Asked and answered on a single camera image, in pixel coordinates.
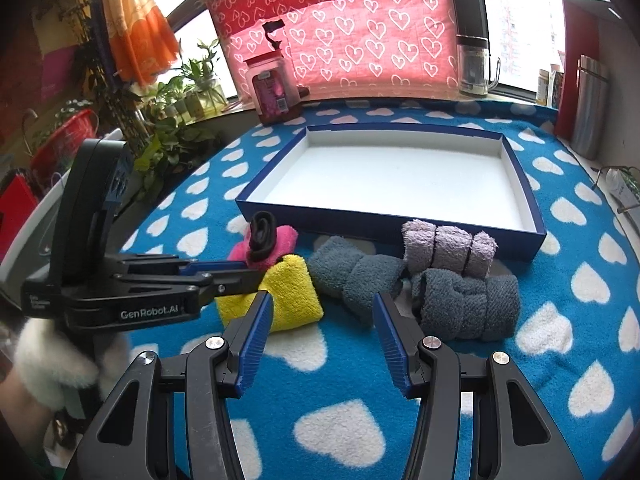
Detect red heart pattern cloth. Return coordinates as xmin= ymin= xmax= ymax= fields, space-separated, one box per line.
xmin=206 ymin=0 xmax=458 ymax=102

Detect dark grey towel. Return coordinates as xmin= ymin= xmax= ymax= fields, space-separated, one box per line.
xmin=411 ymin=269 xmax=521 ymax=341

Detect red board panel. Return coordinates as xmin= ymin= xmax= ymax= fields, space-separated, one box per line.
xmin=554 ymin=0 xmax=600 ymax=140

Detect eyeglasses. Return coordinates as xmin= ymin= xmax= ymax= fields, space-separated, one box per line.
xmin=591 ymin=165 xmax=639 ymax=214

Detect orange hanging cloth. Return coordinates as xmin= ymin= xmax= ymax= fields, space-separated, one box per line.
xmin=102 ymin=0 xmax=180 ymax=88

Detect glass jar black lid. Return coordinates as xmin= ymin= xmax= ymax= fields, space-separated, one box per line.
xmin=457 ymin=35 xmax=501 ymax=98

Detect steel thermos flask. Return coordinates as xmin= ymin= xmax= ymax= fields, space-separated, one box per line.
xmin=570 ymin=54 xmax=610 ymax=159

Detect green potted plants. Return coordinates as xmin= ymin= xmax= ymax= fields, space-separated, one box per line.
xmin=75 ymin=39 xmax=227 ymax=200

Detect blue white shallow box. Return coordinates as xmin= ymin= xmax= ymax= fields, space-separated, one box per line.
xmin=235 ymin=122 xmax=547 ymax=261

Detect pink lidded plastic jar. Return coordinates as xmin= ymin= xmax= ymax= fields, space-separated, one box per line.
xmin=245 ymin=50 xmax=302 ymax=126

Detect white green packet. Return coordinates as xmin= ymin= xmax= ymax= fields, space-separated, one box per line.
xmin=603 ymin=166 xmax=640 ymax=232

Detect left hand white glove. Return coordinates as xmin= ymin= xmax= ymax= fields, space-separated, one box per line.
xmin=14 ymin=318 xmax=130 ymax=411

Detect lilac towel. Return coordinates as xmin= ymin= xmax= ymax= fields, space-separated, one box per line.
xmin=401 ymin=219 xmax=498 ymax=278

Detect black phone stand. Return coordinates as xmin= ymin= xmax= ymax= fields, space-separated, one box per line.
xmin=262 ymin=18 xmax=285 ymax=51

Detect yellow towel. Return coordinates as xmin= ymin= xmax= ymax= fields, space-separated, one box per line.
xmin=215 ymin=254 xmax=323 ymax=333

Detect teal grey towel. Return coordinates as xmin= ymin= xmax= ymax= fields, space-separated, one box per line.
xmin=307 ymin=236 xmax=406 ymax=326

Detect pink towel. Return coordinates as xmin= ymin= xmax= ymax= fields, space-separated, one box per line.
xmin=228 ymin=211 xmax=298 ymax=271

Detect red basket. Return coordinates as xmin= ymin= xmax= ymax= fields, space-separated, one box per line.
xmin=23 ymin=108 xmax=99 ymax=188

